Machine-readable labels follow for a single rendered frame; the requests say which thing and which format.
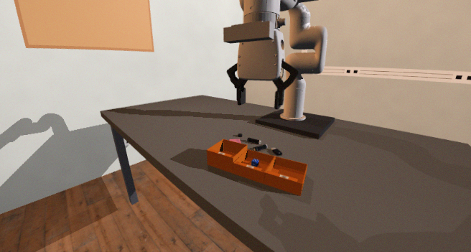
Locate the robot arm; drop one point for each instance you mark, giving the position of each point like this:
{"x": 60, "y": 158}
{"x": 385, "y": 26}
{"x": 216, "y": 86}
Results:
{"x": 302, "y": 36}

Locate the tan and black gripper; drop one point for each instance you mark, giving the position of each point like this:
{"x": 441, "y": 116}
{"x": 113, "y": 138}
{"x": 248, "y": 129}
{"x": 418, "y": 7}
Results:
{"x": 262, "y": 60}

